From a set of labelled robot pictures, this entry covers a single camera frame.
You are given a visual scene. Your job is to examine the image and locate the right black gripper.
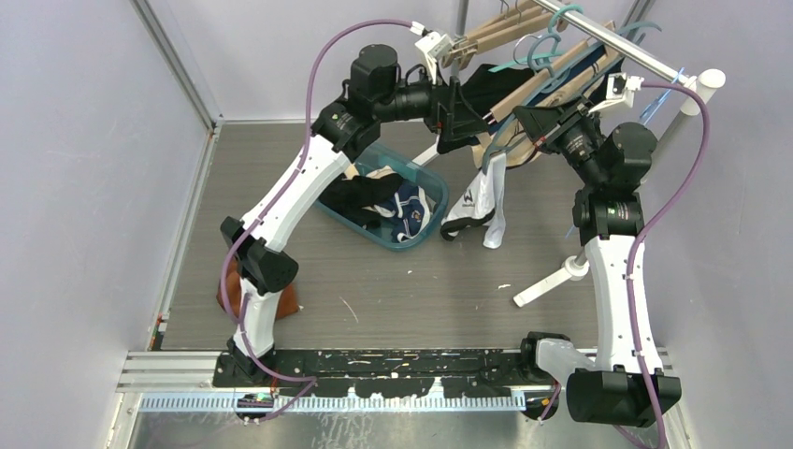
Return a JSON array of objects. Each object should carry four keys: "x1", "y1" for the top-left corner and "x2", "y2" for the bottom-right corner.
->
[{"x1": 513, "y1": 94, "x2": 606, "y2": 189}]

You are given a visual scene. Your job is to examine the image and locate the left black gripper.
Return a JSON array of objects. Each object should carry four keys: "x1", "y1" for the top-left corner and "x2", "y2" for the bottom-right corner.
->
[{"x1": 375, "y1": 61, "x2": 490, "y2": 143}]

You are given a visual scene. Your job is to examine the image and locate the beige underwear navy trim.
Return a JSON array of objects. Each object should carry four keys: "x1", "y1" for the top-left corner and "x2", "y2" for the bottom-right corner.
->
[{"x1": 473, "y1": 55, "x2": 612, "y2": 171}]

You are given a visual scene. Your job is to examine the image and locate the light blue wire hanger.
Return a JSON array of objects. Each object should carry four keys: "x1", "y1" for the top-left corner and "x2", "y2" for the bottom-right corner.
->
[{"x1": 563, "y1": 66, "x2": 689, "y2": 239}]

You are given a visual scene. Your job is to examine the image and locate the black underwear beige waistband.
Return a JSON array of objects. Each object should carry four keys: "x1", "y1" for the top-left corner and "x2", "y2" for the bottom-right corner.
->
[{"x1": 319, "y1": 173, "x2": 404, "y2": 229}]

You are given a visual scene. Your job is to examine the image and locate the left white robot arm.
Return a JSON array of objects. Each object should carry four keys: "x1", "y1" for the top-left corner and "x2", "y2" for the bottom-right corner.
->
[{"x1": 219, "y1": 43, "x2": 488, "y2": 386}]

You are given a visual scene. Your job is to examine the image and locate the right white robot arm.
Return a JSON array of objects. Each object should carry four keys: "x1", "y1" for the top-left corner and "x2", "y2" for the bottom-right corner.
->
[{"x1": 513, "y1": 99, "x2": 682, "y2": 427}]

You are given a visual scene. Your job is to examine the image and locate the teal plastic hanger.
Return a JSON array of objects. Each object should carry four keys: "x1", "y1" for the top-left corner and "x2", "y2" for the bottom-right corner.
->
[{"x1": 489, "y1": 4, "x2": 584, "y2": 74}]

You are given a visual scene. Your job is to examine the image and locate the white black underwear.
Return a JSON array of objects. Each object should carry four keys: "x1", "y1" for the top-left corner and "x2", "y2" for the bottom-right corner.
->
[{"x1": 440, "y1": 153, "x2": 507, "y2": 249}]

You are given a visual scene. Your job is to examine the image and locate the wooden hangers at back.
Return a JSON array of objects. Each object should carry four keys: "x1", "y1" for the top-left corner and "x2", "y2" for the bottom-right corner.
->
[{"x1": 440, "y1": 0, "x2": 553, "y2": 69}]

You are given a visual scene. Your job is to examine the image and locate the white clothes rack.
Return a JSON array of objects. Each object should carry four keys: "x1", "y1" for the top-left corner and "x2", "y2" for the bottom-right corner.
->
[{"x1": 412, "y1": 0, "x2": 727, "y2": 307}]

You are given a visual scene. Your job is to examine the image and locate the brown towel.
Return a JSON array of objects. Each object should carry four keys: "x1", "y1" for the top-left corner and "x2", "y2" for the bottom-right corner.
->
[{"x1": 225, "y1": 258, "x2": 300, "y2": 320}]

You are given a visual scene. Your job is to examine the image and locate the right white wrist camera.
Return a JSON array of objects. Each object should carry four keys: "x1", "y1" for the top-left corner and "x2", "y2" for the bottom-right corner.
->
[{"x1": 589, "y1": 72, "x2": 644, "y2": 114}]

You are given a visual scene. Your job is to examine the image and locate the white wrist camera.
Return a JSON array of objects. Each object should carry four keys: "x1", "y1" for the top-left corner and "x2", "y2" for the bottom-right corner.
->
[
  {"x1": 415, "y1": 30, "x2": 454, "y2": 85},
  {"x1": 589, "y1": 72, "x2": 644, "y2": 114}
]

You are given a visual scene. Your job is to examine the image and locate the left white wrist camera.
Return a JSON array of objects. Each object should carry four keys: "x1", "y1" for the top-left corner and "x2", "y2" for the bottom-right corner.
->
[{"x1": 415, "y1": 30, "x2": 454, "y2": 85}]

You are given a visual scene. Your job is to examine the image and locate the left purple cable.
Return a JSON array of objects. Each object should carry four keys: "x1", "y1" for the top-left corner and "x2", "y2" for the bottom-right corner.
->
[{"x1": 220, "y1": 18, "x2": 428, "y2": 424}]

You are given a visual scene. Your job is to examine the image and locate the purple cable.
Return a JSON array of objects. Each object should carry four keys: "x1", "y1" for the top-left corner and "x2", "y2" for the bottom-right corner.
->
[
  {"x1": 220, "y1": 18, "x2": 428, "y2": 424},
  {"x1": 613, "y1": 81, "x2": 712, "y2": 449}
]

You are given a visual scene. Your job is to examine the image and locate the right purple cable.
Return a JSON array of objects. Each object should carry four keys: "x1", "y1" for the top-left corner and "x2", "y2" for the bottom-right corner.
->
[{"x1": 613, "y1": 81, "x2": 712, "y2": 449}]

